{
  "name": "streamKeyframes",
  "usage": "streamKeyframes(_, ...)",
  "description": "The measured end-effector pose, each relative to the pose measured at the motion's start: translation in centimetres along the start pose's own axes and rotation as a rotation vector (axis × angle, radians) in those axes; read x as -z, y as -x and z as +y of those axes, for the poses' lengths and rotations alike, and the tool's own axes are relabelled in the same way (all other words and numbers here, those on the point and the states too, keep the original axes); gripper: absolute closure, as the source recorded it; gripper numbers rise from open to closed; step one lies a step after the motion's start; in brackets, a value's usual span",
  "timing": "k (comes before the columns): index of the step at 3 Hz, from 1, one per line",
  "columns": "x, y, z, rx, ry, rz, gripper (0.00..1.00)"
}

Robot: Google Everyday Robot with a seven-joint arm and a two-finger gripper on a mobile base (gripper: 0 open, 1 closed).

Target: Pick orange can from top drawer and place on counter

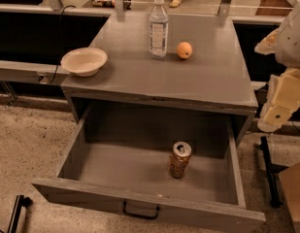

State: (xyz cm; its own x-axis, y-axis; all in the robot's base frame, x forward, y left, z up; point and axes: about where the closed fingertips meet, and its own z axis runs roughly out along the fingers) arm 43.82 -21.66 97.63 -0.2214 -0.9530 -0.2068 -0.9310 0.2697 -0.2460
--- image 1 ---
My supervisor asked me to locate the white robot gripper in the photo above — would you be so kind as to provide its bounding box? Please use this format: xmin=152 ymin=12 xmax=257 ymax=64
xmin=254 ymin=1 xmax=300 ymax=133

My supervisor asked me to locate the orange soda can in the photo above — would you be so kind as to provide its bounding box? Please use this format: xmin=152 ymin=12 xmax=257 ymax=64
xmin=168 ymin=142 xmax=192 ymax=179

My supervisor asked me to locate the grey cabinet counter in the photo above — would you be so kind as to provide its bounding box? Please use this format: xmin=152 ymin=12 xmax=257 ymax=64
xmin=61 ymin=11 xmax=257 ymax=142

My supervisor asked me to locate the open grey top drawer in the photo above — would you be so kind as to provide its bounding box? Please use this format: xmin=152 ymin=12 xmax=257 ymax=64
xmin=33 ymin=101 xmax=265 ymax=233

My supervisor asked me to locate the orange fruit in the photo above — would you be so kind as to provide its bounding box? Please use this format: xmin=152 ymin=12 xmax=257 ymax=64
xmin=177 ymin=42 xmax=192 ymax=59

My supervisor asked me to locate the cardboard box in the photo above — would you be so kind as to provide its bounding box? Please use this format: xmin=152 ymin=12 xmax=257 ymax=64
xmin=279 ymin=162 xmax=300 ymax=233

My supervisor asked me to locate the clear plastic water bottle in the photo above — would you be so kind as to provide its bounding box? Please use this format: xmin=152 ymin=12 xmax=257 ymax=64
xmin=150 ymin=0 xmax=169 ymax=59

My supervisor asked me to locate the black metal stand leg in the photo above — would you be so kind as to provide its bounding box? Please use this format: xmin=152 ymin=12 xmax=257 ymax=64
xmin=260 ymin=136 xmax=282 ymax=208

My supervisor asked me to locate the white paper bowl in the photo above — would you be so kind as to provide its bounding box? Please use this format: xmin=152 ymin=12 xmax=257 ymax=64
xmin=60 ymin=48 xmax=108 ymax=77

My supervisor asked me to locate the black drawer handle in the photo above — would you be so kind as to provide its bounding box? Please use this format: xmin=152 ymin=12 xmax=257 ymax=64
xmin=122 ymin=201 xmax=160 ymax=220

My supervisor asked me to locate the black cable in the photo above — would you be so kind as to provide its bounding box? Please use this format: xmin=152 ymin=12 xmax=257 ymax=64
xmin=46 ymin=4 xmax=77 ymax=85

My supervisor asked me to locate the grey metal rail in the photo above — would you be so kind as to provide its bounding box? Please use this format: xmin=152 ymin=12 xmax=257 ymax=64
xmin=0 ymin=60 xmax=68 ymax=85

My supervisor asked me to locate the black metal bracket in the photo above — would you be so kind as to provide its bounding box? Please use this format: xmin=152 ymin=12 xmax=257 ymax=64
xmin=7 ymin=195 xmax=32 ymax=233

